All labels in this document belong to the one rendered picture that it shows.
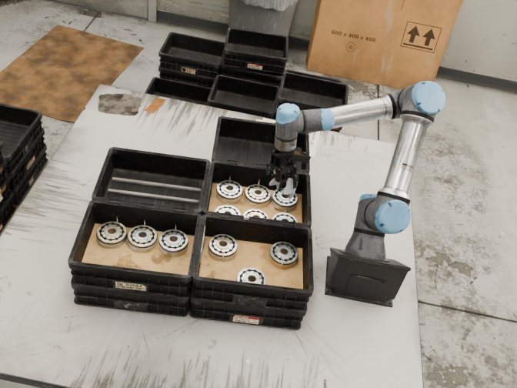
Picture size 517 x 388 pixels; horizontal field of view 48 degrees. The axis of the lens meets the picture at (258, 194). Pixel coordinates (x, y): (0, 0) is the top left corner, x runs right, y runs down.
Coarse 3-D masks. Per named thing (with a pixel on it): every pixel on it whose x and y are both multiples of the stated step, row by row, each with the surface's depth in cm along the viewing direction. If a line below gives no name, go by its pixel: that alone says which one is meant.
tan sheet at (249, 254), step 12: (204, 240) 213; (240, 240) 215; (204, 252) 209; (240, 252) 211; (252, 252) 212; (264, 252) 213; (300, 252) 215; (204, 264) 205; (216, 264) 205; (228, 264) 206; (240, 264) 207; (252, 264) 208; (264, 264) 208; (300, 264) 211; (204, 276) 201; (216, 276) 202; (228, 276) 202; (276, 276) 205; (288, 276) 206; (300, 276) 207; (300, 288) 203
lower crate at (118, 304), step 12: (72, 288) 194; (84, 288) 193; (96, 288) 193; (84, 300) 199; (96, 300) 199; (108, 300) 199; (120, 300) 197; (132, 300) 198; (144, 300) 198; (156, 300) 198; (168, 300) 195; (180, 300) 195; (144, 312) 201; (156, 312) 201; (168, 312) 202; (180, 312) 202
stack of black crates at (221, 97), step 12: (216, 84) 354; (228, 84) 360; (240, 84) 359; (252, 84) 358; (264, 84) 357; (216, 96) 359; (228, 96) 361; (240, 96) 362; (252, 96) 364; (264, 96) 363; (276, 96) 349; (228, 108) 338; (240, 108) 337; (252, 108) 355; (264, 108) 357
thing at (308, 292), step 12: (204, 216) 208; (216, 216) 208; (204, 228) 204; (288, 228) 210; (300, 228) 210; (312, 264) 198; (192, 276) 188; (312, 276) 194; (240, 288) 189; (252, 288) 189; (264, 288) 188; (276, 288) 189; (288, 288) 190; (312, 288) 191
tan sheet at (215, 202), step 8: (216, 184) 235; (272, 192) 236; (216, 200) 229; (240, 200) 230; (208, 208) 225; (216, 208) 226; (240, 208) 227; (248, 208) 228; (256, 208) 229; (264, 208) 229; (272, 208) 230; (296, 208) 232; (272, 216) 226; (296, 216) 228
